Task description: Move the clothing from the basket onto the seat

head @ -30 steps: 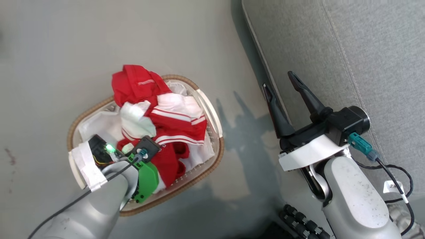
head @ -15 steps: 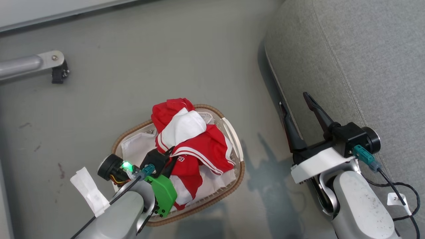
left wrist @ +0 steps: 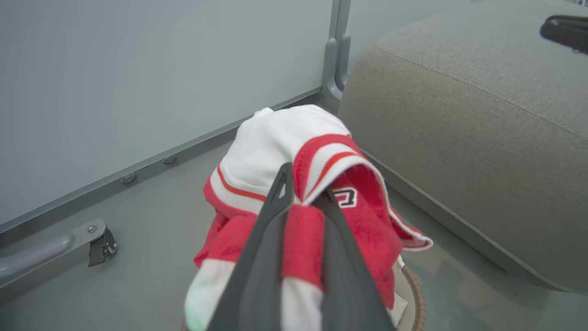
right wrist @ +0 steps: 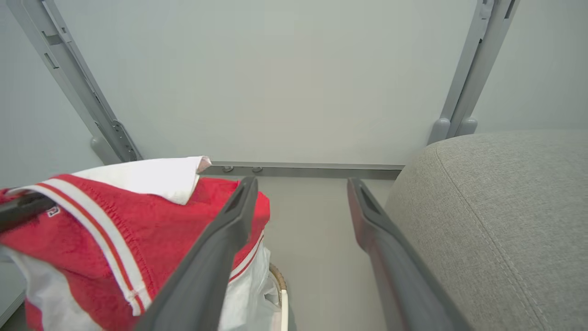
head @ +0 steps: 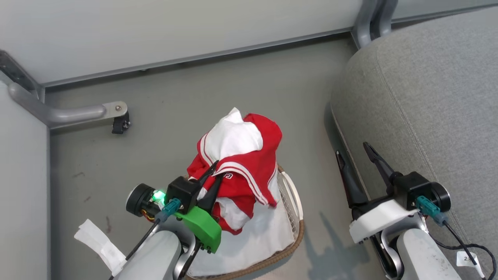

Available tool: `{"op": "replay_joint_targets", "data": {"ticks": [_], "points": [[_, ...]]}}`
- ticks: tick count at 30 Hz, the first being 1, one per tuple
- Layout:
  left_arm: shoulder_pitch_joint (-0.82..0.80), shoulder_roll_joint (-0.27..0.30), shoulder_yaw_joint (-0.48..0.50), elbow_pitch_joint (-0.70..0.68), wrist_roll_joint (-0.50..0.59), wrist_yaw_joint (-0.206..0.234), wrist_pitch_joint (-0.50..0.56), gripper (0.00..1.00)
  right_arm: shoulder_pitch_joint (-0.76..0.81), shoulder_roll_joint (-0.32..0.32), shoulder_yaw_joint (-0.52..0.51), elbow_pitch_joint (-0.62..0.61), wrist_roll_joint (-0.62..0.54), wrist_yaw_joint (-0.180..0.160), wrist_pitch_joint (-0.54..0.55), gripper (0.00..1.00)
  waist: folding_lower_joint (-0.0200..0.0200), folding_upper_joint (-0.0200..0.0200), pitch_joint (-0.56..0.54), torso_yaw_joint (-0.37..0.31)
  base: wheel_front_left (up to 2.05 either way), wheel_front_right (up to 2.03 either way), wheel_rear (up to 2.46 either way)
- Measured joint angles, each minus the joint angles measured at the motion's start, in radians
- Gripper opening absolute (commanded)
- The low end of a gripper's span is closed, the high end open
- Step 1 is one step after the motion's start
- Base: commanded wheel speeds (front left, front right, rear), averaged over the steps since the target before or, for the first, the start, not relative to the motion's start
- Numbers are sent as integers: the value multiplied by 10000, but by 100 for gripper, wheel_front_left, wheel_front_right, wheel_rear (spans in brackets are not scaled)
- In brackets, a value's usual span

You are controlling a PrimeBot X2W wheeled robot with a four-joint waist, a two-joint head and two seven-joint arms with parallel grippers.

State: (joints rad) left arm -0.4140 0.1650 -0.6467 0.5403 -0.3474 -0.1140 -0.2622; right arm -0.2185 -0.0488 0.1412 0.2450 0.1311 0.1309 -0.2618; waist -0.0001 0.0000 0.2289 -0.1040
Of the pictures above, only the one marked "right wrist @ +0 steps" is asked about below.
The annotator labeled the dark grey pointed right gripper left finger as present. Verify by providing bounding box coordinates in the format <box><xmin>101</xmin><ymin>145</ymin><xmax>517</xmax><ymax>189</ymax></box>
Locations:
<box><xmin>0</xmin><ymin>192</ymin><xmax>57</xmax><ymax>233</ymax></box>

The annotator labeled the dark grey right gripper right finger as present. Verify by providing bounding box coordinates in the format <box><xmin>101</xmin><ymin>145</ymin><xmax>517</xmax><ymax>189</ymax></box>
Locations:
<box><xmin>347</xmin><ymin>177</ymin><xmax>474</xmax><ymax>331</ymax></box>

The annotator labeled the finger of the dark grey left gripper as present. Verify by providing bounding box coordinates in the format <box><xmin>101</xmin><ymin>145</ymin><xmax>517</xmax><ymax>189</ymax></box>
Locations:
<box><xmin>136</xmin><ymin>177</ymin><xmax>259</xmax><ymax>331</ymax></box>

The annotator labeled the red white striped garment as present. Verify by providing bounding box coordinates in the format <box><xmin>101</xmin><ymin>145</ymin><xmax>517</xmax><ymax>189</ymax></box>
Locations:
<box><xmin>0</xmin><ymin>174</ymin><xmax>271</xmax><ymax>331</ymax></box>

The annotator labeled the white laundry basket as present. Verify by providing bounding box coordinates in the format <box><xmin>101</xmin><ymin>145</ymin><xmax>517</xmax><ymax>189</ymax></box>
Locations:
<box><xmin>269</xmin><ymin>263</ymin><xmax>290</xmax><ymax>331</ymax></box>

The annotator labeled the white cloth garment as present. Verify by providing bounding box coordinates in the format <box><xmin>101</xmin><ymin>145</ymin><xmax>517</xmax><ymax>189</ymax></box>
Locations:
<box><xmin>73</xmin><ymin>156</ymin><xmax>212</xmax><ymax>205</ymax></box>

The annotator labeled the grey fabric sofa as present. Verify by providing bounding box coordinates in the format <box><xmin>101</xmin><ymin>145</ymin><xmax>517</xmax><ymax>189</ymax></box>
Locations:
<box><xmin>384</xmin><ymin>131</ymin><xmax>588</xmax><ymax>331</ymax></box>

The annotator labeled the grey metal frame post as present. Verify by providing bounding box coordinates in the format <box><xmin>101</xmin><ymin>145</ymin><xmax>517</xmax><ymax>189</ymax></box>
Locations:
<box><xmin>427</xmin><ymin>0</ymin><xmax>522</xmax><ymax>146</ymax></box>
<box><xmin>6</xmin><ymin>0</ymin><xmax>144</xmax><ymax>166</ymax></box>

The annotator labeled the grey metal floor rail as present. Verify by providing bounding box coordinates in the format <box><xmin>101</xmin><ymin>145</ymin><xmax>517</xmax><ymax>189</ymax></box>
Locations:
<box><xmin>198</xmin><ymin>161</ymin><xmax>406</xmax><ymax>180</ymax></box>

